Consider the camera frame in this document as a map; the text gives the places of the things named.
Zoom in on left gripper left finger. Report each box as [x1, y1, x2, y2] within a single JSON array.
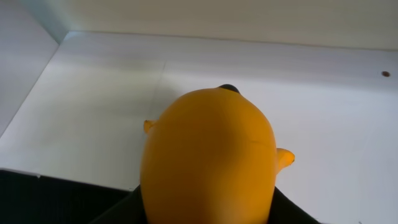
[[89, 184, 149, 224]]

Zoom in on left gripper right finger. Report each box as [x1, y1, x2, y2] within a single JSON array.
[[266, 185, 322, 224]]

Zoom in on yellow rubber duck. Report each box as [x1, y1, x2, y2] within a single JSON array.
[[139, 83, 296, 224]]

